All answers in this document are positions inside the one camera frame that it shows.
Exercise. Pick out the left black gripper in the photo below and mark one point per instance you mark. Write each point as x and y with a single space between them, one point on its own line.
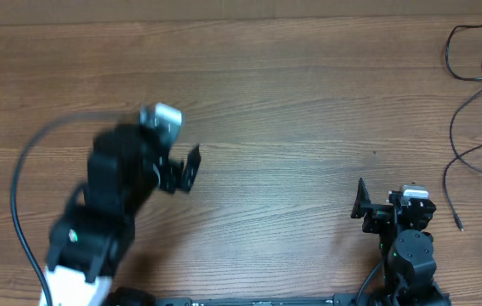
172 179

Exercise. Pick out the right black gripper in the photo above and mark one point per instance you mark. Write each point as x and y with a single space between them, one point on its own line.
375 212

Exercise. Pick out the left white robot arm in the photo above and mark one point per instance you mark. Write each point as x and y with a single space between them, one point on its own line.
91 238

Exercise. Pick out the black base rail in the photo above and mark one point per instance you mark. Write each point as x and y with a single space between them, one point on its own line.
245 301

